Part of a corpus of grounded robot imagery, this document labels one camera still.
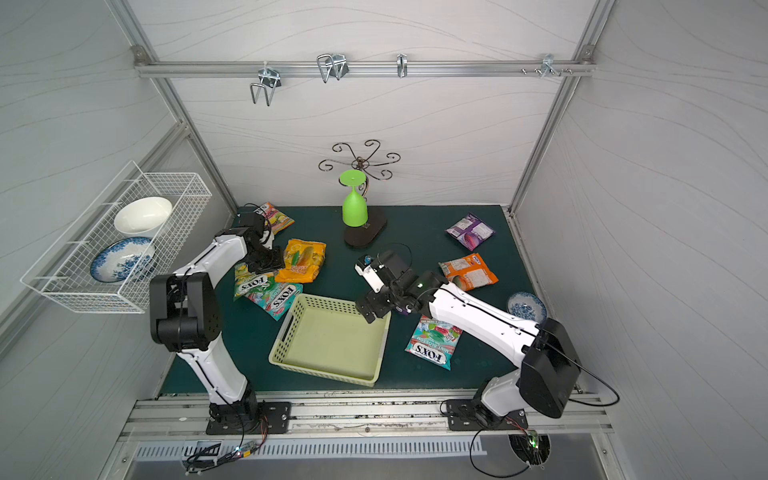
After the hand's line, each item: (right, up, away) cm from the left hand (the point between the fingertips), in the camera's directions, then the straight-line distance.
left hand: (279, 264), depth 95 cm
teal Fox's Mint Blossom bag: (0, -11, -2) cm, 11 cm away
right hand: (+31, -6, -16) cm, 35 cm away
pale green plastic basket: (+18, -22, -6) cm, 29 cm away
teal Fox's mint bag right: (+49, -21, -11) cm, 54 cm away
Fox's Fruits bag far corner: (-8, +15, +20) cm, 26 cm away
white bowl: (-24, +14, -23) cm, 36 cm away
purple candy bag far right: (+66, +11, +16) cm, 69 cm away
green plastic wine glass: (+25, +18, -6) cm, 31 cm away
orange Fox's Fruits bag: (+62, -3, +4) cm, 62 cm away
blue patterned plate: (-23, +4, -30) cm, 38 cm away
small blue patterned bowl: (+78, -13, -4) cm, 79 cm away
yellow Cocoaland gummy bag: (+6, +1, +5) cm, 8 cm away
